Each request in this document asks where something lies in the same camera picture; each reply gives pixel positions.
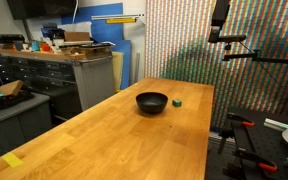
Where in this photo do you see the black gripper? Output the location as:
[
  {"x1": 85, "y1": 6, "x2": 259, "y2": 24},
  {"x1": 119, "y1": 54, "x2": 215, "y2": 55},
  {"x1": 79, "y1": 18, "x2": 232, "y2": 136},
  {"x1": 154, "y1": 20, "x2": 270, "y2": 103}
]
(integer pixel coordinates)
[{"x1": 208, "y1": 0, "x2": 232, "y2": 43}]

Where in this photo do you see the green block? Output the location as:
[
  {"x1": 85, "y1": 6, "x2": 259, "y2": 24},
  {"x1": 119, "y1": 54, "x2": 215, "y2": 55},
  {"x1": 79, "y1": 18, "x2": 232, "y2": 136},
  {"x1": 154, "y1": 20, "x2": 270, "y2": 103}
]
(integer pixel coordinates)
[{"x1": 171, "y1": 98, "x2": 183, "y2": 108}]

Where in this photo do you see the black bowl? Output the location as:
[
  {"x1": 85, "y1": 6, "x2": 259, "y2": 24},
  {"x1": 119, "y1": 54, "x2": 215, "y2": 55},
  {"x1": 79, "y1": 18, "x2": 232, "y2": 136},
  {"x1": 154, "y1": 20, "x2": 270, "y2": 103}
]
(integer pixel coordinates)
[{"x1": 135, "y1": 91, "x2": 169, "y2": 115}]

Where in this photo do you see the light wooden block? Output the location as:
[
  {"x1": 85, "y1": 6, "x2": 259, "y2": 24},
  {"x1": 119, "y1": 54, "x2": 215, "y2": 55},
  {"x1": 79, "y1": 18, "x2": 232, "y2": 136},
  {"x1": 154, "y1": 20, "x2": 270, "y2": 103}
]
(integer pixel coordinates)
[{"x1": 0, "y1": 79, "x2": 25, "y2": 98}]

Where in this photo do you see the multicolour patterned backdrop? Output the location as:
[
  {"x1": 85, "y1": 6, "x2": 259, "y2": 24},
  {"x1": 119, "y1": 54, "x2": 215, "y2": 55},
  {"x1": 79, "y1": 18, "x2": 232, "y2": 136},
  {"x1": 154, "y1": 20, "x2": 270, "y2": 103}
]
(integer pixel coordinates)
[{"x1": 144, "y1": 0, "x2": 288, "y2": 132}]

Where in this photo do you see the grey metal pole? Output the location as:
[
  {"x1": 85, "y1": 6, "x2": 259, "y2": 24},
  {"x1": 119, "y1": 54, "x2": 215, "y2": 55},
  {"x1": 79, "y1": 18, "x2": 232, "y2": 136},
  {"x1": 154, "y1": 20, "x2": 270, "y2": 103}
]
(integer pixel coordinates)
[{"x1": 133, "y1": 52, "x2": 141, "y2": 84}]

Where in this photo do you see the yellow level bar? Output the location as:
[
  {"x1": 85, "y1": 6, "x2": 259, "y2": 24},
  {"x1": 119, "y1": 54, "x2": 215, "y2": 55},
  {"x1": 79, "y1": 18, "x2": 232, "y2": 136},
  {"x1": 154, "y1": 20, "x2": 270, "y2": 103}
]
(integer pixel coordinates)
[{"x1": 105, "y1": 17, "x2": 138, "y2": 25}]

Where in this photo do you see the beige foam board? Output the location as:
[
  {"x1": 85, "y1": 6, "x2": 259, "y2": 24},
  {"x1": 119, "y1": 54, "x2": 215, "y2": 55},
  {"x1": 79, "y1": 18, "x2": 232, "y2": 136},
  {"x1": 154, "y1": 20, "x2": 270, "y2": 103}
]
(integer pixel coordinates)
[{"x1": 112, "y1": 51, "x2": 125, "y2": 91}]

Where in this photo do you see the blue board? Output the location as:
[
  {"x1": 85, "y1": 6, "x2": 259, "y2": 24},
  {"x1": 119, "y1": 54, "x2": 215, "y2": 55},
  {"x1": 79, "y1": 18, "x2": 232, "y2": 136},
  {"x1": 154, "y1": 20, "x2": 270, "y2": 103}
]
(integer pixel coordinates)
[{"x1": 61, "y1": 2, "x2": 132, "y2": 90}]

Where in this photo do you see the silver aluminium extrusion bar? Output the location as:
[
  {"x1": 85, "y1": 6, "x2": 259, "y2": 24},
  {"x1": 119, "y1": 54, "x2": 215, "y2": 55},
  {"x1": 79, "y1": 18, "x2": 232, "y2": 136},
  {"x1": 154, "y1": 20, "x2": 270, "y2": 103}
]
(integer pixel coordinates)
[{"x1": 263, "y1": 118, "x2": 288, "y2": 132}]

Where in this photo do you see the black perforated breadboard table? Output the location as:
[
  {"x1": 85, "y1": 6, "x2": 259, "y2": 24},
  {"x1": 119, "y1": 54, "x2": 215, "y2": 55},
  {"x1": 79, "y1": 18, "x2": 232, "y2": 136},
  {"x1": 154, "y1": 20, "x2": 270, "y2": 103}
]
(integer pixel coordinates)
[{"x1": 205, "y1": 106, "x2": 288, "y2": 180}]

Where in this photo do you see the grey perforated panel cabinet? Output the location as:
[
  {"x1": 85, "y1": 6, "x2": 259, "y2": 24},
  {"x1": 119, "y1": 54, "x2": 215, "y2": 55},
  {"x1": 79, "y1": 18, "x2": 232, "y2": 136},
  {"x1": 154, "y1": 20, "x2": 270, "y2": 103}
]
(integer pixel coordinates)
[{"x1": 72, "y1": 55, "x2": 117, "y2": 112}]

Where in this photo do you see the brown cardboard box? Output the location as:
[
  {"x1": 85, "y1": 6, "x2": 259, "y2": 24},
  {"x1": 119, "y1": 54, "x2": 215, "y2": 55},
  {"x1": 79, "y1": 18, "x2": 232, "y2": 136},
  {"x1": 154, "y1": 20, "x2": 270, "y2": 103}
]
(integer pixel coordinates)
[{"x1": 63, "y1": 31, "x2": 92, "y2": 43}]

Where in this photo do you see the orange small container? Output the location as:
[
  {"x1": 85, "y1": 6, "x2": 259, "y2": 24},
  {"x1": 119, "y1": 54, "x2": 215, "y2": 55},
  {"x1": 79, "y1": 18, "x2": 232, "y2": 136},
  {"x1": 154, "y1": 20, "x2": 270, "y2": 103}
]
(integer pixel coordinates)
[{"x1": 39, "y1": 42, "x2": 52, "y2": 53}]

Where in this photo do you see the teal small cup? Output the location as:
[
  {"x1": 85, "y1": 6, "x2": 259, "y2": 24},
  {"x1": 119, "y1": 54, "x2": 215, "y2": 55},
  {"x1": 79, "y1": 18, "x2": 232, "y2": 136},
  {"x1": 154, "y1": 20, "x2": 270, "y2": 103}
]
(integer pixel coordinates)
[{"x1": 30, "y1": 40, "x2": 41, "y2": 52}]

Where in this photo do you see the wooden plank cabinet top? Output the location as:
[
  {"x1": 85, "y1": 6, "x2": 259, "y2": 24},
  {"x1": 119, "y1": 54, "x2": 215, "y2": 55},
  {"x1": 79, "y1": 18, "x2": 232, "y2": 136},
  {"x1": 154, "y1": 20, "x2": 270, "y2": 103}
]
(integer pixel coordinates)
[{"x1": 0, "y1": 48, "x2": 87, "y2": 62}]

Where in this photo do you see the dark grey drawer cabinet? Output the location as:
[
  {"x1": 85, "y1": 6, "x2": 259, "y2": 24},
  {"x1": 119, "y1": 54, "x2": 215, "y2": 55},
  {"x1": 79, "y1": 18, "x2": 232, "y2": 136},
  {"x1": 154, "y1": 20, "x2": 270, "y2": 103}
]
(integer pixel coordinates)
[{"x1": 0, "y1": 54, "x2": 82, "y2": 119}]

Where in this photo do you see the black sensor bar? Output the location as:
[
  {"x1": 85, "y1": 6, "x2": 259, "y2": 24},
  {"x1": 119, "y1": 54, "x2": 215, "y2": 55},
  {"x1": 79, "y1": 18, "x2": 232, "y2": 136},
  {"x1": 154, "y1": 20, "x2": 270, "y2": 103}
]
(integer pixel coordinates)
[{"x1": 0, "y1": 33, "x2": 26, "y2": 44}]

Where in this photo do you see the grey plastic storage bin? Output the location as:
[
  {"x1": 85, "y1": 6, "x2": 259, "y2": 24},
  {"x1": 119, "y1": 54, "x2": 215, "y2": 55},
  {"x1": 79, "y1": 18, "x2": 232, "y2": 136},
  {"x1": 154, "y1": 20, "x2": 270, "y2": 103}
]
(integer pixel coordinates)
[{"x1": 0, "y1": 92, "x2": 53, "y2": 151}]

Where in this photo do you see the black tray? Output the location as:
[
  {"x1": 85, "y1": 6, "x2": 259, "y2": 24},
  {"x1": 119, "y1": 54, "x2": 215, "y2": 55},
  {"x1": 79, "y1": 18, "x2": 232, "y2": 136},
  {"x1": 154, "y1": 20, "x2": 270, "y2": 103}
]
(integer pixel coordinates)
[{"x1": 0, "y1": 89, "x2": 36, "y2": 116}]

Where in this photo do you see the yellow tape piece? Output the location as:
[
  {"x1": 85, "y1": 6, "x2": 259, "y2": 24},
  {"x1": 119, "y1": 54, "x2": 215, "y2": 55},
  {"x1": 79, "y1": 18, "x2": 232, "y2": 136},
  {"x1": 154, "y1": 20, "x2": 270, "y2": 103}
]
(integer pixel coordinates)
[{"x1": 1, "y1": 152, "x2": 24, "y2": 169}]

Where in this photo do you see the black stereo camera bar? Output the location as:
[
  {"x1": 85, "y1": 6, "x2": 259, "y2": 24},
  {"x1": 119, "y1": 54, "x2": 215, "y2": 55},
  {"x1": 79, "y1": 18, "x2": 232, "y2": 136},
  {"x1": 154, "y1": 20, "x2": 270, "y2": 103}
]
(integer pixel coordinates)
[{"x1": 219, "y1": 34, "x2": 248, "y2": 43}]

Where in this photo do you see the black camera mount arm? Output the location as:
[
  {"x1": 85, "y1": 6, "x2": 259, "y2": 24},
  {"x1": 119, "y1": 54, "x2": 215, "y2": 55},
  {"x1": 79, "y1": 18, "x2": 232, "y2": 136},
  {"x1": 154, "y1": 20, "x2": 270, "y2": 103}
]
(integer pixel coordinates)
[{"x1": 221, "y1": 41, "x2": 288, "y2": 71}]

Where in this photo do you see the black clamp orange handle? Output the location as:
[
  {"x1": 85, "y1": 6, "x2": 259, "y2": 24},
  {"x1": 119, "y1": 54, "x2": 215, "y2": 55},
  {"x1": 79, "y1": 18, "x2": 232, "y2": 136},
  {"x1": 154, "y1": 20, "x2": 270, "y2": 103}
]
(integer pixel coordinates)
[
  {"x1": 226, "y1": 112, "x2": 256, "y2": 128},
  {"x1": 234, "y1": 148, "x2": 279, "y2": 173}
]

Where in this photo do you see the white wall rail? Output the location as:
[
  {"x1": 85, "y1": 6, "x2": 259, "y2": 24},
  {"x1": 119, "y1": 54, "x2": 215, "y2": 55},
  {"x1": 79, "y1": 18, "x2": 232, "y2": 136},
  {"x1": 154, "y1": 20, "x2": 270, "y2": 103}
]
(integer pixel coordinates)
[{"x1": 91, "y1": 13, "x2": 146, "y2": 21}]

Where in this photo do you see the white hanging cable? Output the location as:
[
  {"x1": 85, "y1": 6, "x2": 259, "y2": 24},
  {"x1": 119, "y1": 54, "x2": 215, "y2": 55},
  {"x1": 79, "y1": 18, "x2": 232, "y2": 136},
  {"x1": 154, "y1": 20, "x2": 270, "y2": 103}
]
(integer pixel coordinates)
[{"x1": 72, "y1": 0, "x2": 80, "y2": 24}]

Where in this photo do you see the black wall monitor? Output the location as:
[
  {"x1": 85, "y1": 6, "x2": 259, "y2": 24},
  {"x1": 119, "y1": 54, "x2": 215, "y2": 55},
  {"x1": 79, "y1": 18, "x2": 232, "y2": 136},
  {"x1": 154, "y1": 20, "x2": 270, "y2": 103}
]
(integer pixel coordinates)
[{"x1": 6, "y1": 0, "x2": 79, "y2": 20}]

